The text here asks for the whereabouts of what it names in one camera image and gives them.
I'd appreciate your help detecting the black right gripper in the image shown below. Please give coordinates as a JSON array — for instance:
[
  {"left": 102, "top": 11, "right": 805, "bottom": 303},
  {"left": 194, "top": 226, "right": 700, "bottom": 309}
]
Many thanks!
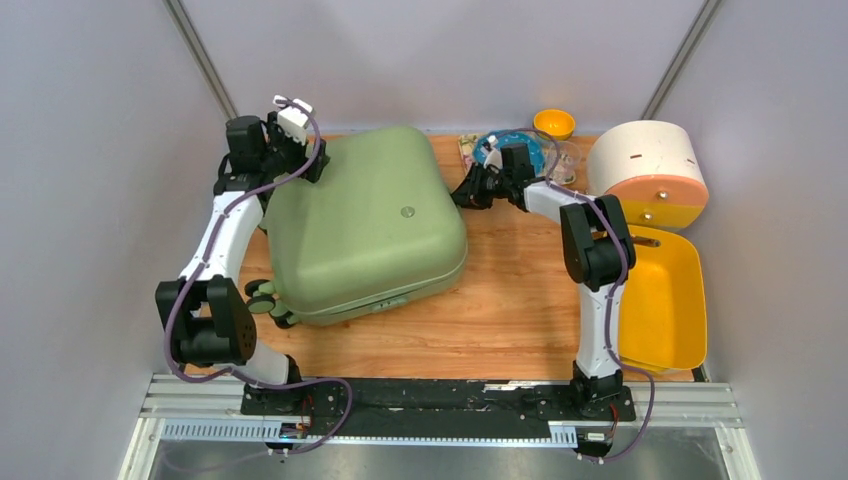
[{"left": 449, "top": 161, "right": 515, "bottom": 209}]

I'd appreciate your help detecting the aluminium frame rail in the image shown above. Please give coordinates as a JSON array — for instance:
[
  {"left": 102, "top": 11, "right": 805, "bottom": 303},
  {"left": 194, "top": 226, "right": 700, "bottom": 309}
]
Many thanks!
[{"left": 118, "top": 374, "right": 761, "bottom": 479}]

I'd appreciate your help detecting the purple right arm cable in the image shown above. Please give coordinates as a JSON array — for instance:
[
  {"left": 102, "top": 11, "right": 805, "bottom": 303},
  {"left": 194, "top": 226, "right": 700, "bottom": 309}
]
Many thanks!
[{"left": 486, "top": 127, "right": 657, "bottom": 463}]

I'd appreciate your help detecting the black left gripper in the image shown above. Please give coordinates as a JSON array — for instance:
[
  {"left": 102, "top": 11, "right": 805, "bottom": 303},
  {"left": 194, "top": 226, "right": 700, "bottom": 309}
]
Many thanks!
[{"left": 259, "top": 114, "right": 329, "bottom": 186}]

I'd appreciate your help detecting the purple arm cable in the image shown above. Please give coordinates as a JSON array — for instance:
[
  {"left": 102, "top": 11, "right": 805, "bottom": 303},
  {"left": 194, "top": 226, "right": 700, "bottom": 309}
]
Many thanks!
[
  {"left": 162, "top": 97, "right": 354, "bottom": 458},
  {"left": 486, "top": 127, "right": 657, "bottom": 463}
]

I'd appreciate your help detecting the green hard-shell suitcase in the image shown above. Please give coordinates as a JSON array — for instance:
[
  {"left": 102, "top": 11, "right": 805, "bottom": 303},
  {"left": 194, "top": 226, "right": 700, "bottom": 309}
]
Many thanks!
[{"left": 245, "top": 126, "right": 468, "bottom": 328}]

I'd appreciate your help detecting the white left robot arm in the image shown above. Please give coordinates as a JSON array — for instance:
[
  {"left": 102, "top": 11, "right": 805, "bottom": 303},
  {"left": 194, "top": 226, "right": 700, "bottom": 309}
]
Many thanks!
[{"left": 155, "top": 102, "right": 326, "bottom": 415}]

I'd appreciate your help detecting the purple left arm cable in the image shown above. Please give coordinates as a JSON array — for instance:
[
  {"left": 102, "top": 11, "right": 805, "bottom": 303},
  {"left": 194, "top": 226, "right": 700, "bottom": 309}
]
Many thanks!
[{"left": 162, "top": 97, "right": 354, "bottom": 458}]

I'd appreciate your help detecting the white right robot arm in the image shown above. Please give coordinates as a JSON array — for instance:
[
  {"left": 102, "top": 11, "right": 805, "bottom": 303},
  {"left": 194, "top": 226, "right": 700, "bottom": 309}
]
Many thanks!
[{"left": 451, "top": 144, "right": 636, "bottom": 419}]

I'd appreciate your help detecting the white and orange drawer cabinet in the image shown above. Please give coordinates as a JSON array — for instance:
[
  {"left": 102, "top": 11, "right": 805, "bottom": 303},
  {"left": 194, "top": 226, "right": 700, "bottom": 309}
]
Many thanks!
[{"left": 586, "top": 120, "right": 709, "bottom": 231}]

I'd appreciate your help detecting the blue polka dot plate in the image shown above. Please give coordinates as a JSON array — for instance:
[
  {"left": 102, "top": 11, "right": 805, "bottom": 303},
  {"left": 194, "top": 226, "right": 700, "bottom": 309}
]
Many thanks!
[{"left": 470, "top": 130, "right": 546, "bottom": 176}]

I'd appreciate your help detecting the yellow plastic basin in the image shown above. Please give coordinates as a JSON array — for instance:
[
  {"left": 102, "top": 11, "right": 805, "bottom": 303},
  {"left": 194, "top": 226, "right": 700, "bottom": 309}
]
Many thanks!
[{"left": 619, "top": 225, "right": 708, "bottom": 374}]

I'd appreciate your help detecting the small yellow bowl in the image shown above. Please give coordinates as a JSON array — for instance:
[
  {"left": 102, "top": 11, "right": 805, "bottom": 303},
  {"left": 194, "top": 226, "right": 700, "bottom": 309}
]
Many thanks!
[{"left": 533, "top": 108, "right": 577, "bottom": 140}]

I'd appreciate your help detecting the clear drinking glass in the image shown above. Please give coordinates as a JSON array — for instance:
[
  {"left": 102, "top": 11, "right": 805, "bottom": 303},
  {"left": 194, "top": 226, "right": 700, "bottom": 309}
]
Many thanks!
[{"left": 542, "top": 140, "right": 582, "bottom": 186}]

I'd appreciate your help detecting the floral placemat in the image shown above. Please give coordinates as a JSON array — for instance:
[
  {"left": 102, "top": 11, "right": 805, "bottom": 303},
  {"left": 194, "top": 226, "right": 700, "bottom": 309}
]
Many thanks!
[{"left": 458, "top": 132, "right": 552, "bottom": 170}]

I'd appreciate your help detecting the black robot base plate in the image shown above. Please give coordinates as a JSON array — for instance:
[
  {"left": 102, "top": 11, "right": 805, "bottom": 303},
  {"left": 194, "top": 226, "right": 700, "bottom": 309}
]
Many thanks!
[{"left": 240, "top": 378, "right": 636, "bottom": 440}]

